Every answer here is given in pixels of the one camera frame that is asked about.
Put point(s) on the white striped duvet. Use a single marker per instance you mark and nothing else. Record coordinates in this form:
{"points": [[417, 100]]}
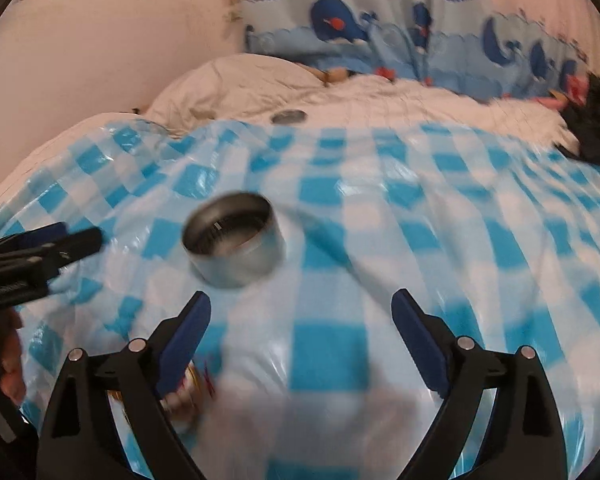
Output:
{"points": [[35, 123]]}

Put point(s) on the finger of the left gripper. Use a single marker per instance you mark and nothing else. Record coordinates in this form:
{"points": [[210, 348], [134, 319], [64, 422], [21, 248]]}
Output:
{"points": [[57, 248], [34, 238]]}

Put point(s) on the person's left hand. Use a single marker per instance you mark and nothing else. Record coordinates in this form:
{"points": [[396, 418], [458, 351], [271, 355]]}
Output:
{"points": [[11, 372]]}

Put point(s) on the blue whale print curtain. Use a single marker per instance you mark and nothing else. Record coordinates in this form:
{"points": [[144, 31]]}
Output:
{"points": [[465, 46]]}

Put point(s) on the silver tin lid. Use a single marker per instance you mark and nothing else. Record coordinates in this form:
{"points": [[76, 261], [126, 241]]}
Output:
{"points": [[288, 117]]}

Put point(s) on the round silver metal tin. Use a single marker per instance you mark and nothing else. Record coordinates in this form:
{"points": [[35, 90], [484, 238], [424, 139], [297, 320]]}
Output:
{"points": [[234, 240]]}

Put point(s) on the blue checkered plastic sheet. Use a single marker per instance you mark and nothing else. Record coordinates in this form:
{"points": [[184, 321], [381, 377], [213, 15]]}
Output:
{"points": [[499, 238]]}

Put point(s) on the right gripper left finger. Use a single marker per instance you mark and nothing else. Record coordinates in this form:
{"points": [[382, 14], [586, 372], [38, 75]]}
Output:
{"points": [[79, 438]]}

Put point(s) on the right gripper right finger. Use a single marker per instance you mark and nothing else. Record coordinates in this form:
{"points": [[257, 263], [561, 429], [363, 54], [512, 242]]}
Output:
{"points": [[523, 439]]}

